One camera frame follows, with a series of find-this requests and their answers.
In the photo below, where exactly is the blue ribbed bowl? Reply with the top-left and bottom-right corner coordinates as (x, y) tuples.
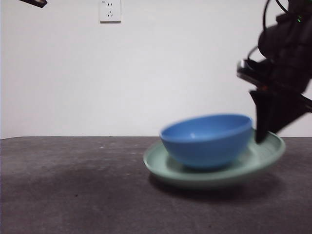
(159, 114), (254, 171)

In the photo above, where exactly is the pale green round plate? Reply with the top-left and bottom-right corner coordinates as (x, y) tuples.
(143, 130), (286, 190)

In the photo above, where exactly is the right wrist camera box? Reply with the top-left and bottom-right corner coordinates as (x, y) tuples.
(236, 59), (269, 90)

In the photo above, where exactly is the black cable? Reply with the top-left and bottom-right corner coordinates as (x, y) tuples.
(262, 0), (273, 34)
(246, 45), (259, 61)

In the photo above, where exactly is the white wall socket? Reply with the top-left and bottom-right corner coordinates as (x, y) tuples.
(99, 0), (122, 24)

